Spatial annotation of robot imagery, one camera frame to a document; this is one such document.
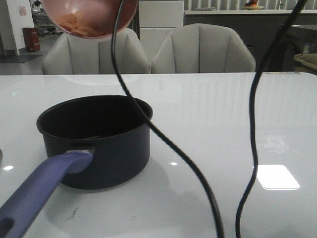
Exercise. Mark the right grey upholstered chair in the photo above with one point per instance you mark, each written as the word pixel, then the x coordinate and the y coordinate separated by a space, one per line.
pixel 202 48

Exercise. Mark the white cabinet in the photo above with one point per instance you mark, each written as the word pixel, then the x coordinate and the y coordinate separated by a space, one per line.
pixel 156 17

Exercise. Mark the fruit plate on counter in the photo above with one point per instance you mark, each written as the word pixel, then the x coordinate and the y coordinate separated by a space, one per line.
pixel 252 5

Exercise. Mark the glass lid purple knob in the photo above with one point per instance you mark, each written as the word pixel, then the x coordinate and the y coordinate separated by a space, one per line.
pixel 1 155

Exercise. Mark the pink plastic bowl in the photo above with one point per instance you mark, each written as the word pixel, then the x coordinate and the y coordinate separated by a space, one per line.
pixel 106 14

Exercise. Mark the grey upholstered chair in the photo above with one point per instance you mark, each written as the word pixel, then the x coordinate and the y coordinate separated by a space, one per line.
pixel 73 55
pixel 202 48

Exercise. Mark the left grey upholstered chair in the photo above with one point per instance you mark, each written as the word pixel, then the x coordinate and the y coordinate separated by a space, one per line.
pixel 73 55

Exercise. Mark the dark blue saucepan purple handle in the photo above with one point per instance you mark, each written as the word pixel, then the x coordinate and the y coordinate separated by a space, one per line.
pixel 92 142

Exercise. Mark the orange ham slices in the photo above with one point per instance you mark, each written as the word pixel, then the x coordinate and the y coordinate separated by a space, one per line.
pixel 77 25

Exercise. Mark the beige cushion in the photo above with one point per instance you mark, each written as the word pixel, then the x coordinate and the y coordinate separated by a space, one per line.
pixel 306 63

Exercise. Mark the red trash bin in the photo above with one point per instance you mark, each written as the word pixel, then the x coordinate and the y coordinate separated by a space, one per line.
pixel 31 39

